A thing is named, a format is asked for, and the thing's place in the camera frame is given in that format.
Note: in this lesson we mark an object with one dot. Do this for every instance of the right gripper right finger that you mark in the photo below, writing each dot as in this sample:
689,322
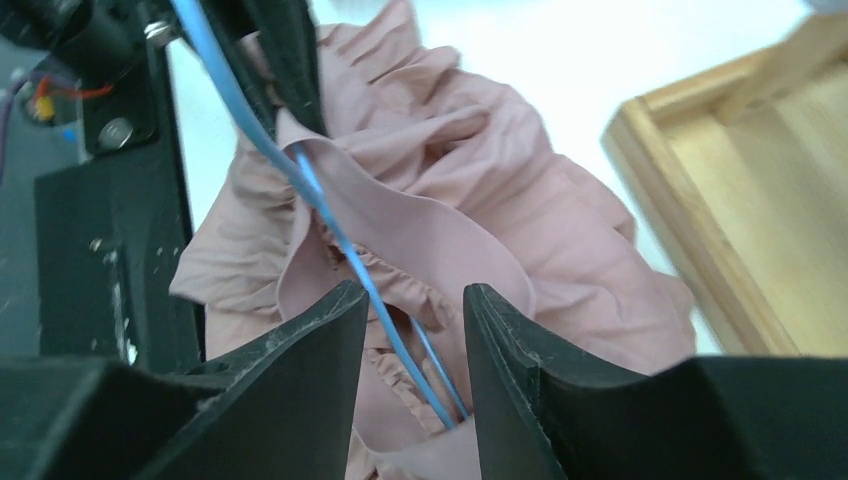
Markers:
547,409

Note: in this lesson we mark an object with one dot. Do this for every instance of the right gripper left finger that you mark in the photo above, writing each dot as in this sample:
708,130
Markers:
279,407

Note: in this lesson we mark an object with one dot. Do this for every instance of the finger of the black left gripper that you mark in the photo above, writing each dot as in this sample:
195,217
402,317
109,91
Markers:
271,47

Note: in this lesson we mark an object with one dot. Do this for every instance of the pink garment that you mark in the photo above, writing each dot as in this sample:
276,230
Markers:
441,178

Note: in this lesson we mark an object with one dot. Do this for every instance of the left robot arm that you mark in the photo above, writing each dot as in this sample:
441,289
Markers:
98,40

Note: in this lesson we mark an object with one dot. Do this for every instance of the wooden hanger rack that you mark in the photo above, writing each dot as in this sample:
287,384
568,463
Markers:
742,171

